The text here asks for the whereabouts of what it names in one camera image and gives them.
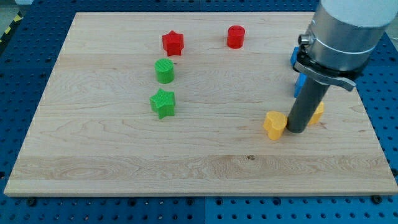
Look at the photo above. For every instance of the red star block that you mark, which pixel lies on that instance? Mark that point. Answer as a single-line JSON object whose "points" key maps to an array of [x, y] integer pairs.
{"points": [[173, 43]]}

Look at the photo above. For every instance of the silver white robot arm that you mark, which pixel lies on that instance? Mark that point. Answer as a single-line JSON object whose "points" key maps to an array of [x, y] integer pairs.
{"points": [[339, 40]]}

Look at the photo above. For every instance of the green cylinder block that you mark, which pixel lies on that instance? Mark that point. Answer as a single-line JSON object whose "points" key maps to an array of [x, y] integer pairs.
{"points": [[164, 69]]}

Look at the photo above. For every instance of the yellow heart block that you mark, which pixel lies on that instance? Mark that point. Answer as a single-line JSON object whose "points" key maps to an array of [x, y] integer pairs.
{"points": [[275, 123]]}

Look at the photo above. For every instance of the red cylinder block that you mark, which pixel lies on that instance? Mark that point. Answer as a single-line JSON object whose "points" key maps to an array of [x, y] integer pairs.
{"points": [[235, 37]]}

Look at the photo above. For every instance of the blue block upper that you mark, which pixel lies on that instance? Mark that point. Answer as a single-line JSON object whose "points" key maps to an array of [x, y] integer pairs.
{"points": [[293, 57]]}

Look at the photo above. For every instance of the green star block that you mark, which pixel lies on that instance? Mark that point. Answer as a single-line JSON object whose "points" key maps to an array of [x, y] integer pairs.
{"points": [[163, 103]]}

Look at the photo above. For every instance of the blue block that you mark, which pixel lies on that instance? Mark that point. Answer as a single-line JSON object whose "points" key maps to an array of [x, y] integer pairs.
{"points": [[293, 57], [299, 84]]}

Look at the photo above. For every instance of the yellow hexagon block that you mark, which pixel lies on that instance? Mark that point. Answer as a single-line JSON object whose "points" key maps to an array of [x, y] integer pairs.
{"points": [[317, 114]]}

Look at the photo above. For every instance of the blue block lower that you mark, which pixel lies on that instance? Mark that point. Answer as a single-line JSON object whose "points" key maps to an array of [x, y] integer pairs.
{"points": [[299, 84]]}

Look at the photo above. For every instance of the wooden board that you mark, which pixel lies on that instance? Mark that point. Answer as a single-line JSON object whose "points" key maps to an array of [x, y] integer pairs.
{"points": [[94, 133]]}

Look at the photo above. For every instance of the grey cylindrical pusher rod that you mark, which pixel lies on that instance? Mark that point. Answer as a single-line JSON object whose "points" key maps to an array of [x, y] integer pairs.
{"points": [[305, 105]]}

